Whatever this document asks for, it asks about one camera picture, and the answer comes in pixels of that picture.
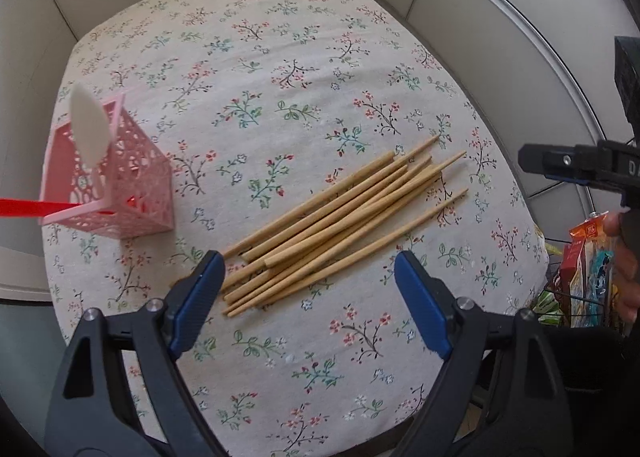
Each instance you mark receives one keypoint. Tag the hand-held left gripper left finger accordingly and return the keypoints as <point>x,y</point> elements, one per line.
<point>197,299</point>

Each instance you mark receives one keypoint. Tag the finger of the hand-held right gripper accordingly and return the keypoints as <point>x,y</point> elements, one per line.
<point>555,153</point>
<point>570,173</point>

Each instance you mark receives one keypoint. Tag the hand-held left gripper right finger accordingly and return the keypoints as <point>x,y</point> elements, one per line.
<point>422,304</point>

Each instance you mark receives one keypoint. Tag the pile of wooden chopsticks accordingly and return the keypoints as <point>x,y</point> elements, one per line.
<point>340,222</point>

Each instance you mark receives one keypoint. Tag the pink lattice utensil holder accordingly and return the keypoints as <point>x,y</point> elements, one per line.
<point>125,187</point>

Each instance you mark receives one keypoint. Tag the person's right hand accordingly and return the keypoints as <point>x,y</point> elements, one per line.
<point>627,277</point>

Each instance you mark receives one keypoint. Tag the red snack box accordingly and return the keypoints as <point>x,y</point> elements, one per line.
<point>569,277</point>

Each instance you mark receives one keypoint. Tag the blue snack packet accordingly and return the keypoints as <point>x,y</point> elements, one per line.
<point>595,277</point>

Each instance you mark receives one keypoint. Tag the green snack packet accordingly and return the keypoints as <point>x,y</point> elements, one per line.
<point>547,309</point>

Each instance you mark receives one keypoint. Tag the red plastic utensil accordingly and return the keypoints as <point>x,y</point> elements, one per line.
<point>30,208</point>

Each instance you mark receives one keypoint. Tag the white plastic spoon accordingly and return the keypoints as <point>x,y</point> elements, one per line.
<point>89,127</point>

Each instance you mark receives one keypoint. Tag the floral tablecloth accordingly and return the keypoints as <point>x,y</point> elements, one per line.
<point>300,87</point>

